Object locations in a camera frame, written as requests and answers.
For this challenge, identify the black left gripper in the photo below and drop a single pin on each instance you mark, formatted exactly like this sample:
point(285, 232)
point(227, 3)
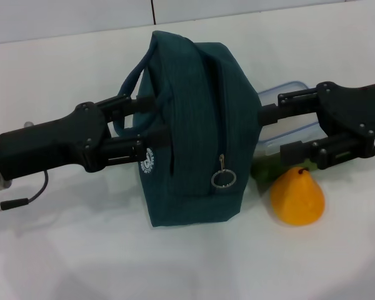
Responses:
point(50, 140)

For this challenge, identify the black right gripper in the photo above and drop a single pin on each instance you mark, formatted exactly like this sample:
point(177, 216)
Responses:
point(356, 109)

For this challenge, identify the clear container with blue-rimmed lid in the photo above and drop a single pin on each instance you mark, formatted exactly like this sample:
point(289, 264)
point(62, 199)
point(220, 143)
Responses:
point(287, 132)

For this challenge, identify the green cucumber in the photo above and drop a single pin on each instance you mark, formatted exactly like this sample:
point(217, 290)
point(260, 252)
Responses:
point(265, 170)

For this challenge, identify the teal insulated lunch bag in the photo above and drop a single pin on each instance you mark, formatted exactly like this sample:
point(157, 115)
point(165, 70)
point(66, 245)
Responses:
point(190, 109)

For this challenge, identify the yellow pear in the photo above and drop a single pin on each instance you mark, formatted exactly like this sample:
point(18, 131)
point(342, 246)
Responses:
point(297, 200)

